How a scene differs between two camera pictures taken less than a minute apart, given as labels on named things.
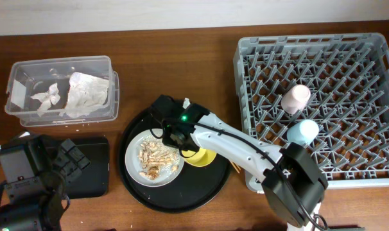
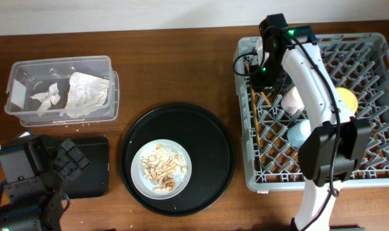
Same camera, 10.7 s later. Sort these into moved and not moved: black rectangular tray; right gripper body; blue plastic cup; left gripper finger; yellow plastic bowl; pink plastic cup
Moved: right gripper body; yellow plastic bowl
Not moved: black rectangular tray; blue plastic cup; left gripper finger; pink plastic cup
